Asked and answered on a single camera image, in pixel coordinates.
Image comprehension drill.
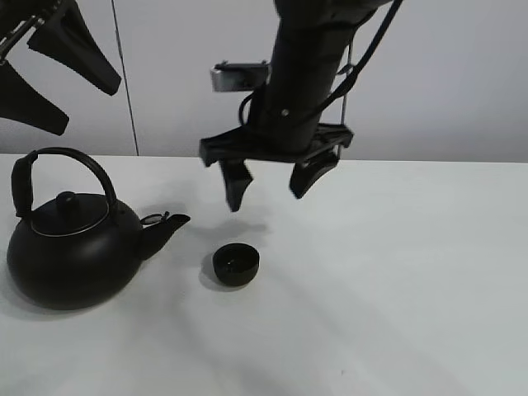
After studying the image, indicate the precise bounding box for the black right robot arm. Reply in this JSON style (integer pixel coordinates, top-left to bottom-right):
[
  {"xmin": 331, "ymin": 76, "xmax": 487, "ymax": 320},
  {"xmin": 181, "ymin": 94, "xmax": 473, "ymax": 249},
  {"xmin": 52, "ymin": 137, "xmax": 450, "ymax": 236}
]
[{"xmin": 199, "ymin": 1, "xmax": 402, "ymax": 212}]

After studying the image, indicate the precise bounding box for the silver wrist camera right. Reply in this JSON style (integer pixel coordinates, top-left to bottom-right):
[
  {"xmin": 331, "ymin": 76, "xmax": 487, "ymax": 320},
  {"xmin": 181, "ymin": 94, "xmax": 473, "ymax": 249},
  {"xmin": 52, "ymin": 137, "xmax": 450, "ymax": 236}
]
[{"xmin": 210, "ymin": 60, "xmax": 271, "ymax": 92}]

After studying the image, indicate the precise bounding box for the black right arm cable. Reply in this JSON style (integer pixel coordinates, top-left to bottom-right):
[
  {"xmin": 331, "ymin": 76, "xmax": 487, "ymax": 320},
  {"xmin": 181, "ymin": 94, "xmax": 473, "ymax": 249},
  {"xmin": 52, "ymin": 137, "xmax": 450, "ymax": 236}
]
[{"xmin": 317, "ymin": 0, "xmax": 405, "ymax": 115}]

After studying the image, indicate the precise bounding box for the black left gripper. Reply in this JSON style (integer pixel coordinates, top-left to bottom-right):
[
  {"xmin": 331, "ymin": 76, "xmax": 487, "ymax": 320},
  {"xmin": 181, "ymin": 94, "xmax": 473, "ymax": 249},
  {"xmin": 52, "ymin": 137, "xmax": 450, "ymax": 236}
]
[{"xmin": 1, "ymin": 1, "xmax": 121, "ymax": 135}]

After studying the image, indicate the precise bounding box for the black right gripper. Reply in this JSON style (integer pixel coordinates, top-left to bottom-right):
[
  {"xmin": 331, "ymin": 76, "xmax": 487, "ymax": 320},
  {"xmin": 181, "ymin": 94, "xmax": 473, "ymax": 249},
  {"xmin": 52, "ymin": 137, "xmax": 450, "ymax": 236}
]
[{"xmin": 200, "ymin": 88, "xmax": 354, "ymax": 212}]

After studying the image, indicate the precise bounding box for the black round teapot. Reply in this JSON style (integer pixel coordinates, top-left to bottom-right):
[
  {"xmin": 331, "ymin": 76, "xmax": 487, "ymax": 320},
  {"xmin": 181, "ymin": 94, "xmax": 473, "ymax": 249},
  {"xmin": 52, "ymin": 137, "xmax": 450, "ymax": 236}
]
[{"xmin": 7, "ymin": 147, "xmax": 191, "ymax": 310}]

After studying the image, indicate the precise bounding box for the small black teacup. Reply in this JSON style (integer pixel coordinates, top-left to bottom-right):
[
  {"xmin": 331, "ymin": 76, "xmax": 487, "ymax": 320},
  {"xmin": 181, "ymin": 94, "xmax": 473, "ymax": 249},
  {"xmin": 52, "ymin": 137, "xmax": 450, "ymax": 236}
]
[{"xmin": 212, "ymin": 243, "xmax": 260, "ymax": 287}]

